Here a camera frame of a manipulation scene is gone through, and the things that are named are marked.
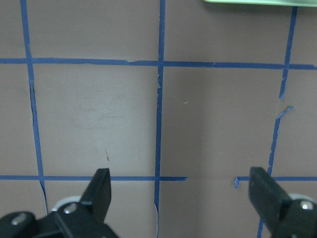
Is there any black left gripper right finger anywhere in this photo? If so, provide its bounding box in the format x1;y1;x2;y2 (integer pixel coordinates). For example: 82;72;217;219
248;167;317;238

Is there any light green plastic tray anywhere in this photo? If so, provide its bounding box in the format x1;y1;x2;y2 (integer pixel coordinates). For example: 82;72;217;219
205;0;317;7

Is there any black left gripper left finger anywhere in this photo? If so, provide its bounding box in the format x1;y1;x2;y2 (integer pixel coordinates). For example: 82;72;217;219
0;168;117;238

